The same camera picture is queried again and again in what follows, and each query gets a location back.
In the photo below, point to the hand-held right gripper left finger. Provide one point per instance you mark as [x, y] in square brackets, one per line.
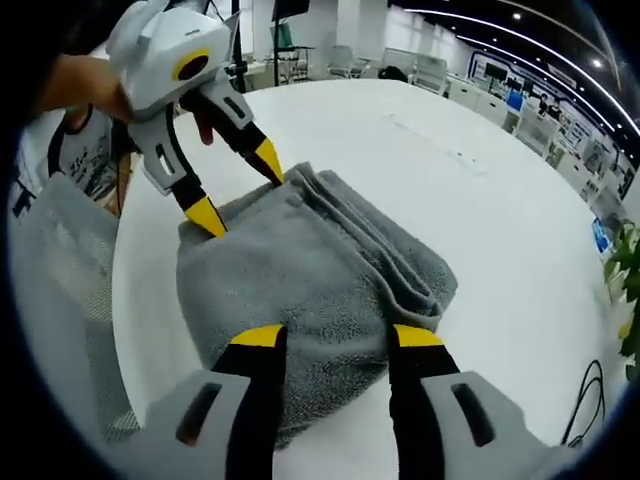
[235, 397]

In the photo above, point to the black tripod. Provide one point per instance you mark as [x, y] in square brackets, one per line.
[241, 70]

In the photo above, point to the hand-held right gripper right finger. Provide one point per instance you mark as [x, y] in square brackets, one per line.
[440, 420]

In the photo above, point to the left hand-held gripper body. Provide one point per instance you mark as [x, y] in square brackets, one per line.
[160, 55]

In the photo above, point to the person's printed white shirt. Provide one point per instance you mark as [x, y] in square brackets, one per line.
[82, 155]

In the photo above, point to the white office chair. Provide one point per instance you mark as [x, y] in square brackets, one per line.
[345, 57]
[430, 72]

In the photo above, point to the grey towel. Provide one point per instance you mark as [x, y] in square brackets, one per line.
[300, 260]

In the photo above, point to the black backpack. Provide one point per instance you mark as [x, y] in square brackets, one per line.
[392, 73]

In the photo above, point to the green panel stand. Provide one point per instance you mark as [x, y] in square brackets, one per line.
[285, 37]

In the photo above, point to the green potted plant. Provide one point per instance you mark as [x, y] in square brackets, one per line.
[625, 260]

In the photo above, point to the person's left hand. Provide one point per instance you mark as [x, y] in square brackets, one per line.
[90, 85]

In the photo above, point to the blue box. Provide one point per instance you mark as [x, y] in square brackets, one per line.
[601, 237]

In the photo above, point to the white table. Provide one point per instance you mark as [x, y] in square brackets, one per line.
[450, 175]

